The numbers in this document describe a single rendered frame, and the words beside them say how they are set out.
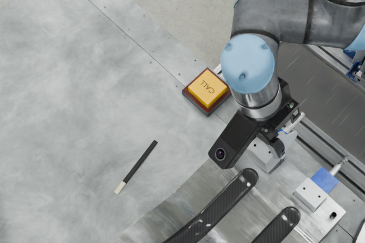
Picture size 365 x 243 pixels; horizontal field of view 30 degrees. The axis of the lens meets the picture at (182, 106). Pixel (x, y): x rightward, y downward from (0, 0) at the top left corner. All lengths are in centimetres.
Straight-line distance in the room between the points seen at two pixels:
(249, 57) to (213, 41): 149
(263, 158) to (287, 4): 35
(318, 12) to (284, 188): 42
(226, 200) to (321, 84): 93
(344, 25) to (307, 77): 115
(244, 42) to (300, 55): 123
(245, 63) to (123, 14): 66
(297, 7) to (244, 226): 46
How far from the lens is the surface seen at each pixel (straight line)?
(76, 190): 143
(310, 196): 130
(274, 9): 103
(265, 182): 132
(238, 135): 113
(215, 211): 131
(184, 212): 131
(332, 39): 105
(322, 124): 212
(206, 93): 144
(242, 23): 102
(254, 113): 107
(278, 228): 131
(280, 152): 120
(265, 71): 97
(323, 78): 218
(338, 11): 103
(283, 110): 116
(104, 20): 158
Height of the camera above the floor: 215
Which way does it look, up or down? 67 degrees down
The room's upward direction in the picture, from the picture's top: 5 degrees counter-clockwise
